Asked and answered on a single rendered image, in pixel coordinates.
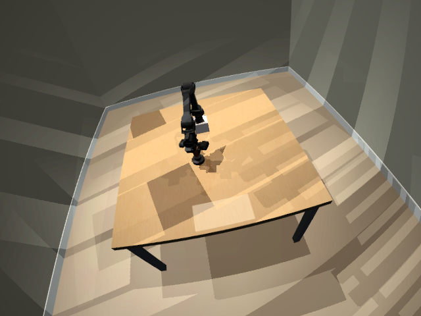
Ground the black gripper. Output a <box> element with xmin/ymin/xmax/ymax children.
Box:
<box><xmin>178</xmin><ymin>135</ymin><xmax>209</xmax><ymax>154</ymax></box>

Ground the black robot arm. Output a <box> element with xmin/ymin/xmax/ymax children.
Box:
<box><xmin>181</xmin><ymin>82</ymin><xmax>205</xmax><ymax>153</ymax></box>

